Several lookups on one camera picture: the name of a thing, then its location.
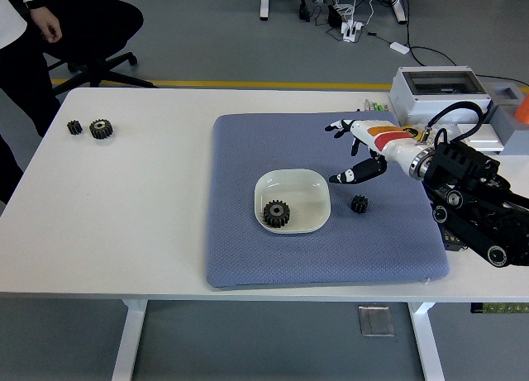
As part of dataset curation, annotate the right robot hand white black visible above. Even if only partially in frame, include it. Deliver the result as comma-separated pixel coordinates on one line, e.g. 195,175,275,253
324,118,435,186

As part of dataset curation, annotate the person's left hand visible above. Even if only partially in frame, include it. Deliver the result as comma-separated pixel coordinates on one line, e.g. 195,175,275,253
29,3,63,43

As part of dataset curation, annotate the large black gear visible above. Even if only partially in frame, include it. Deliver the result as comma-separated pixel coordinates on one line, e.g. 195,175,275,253
88,118,115,141
262,198,292,229

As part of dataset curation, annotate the black box on floor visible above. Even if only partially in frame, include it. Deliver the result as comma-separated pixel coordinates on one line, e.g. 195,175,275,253
327,3,346,26

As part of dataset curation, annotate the black office chair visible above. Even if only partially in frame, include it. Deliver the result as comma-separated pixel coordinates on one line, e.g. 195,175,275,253
41,0,157,88

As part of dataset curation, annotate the clear bag of components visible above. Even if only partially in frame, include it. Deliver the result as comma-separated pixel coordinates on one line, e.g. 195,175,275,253
429,122,462,143

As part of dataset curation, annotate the person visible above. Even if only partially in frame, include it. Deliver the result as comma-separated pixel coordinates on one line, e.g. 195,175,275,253
0,0,63,204

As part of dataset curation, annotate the white square dish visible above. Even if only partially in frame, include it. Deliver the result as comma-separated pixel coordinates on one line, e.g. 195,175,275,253
253,169,331,235

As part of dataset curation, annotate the white power strip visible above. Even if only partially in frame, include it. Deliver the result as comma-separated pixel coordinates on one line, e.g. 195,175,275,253
340,20,365,43

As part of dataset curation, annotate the grey block with recess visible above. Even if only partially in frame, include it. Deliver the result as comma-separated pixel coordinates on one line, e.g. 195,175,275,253
481,78,529,155

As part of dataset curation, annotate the orange cone-shaped piece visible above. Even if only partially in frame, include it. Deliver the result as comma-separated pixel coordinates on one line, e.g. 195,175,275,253
513,94,529,126

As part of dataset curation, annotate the blue-grey quilted mat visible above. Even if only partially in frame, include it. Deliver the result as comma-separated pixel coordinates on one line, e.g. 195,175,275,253
205,111,450,291

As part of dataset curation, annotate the metal floor plate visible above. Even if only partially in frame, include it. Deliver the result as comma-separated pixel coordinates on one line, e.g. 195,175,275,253
357,305,396,338

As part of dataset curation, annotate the green terminal strip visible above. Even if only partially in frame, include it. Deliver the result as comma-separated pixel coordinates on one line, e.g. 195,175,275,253
470,302,529,315

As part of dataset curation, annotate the white table leg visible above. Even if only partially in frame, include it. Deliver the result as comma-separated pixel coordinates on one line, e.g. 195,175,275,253
407,302,446,381
111,300,149,381

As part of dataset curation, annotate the grey electrical enclosure box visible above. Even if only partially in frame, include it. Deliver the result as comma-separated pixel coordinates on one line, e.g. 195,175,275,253
388,65,493,128

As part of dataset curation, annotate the black floor cable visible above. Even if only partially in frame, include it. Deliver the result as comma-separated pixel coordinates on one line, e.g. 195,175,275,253
404,8,458,68

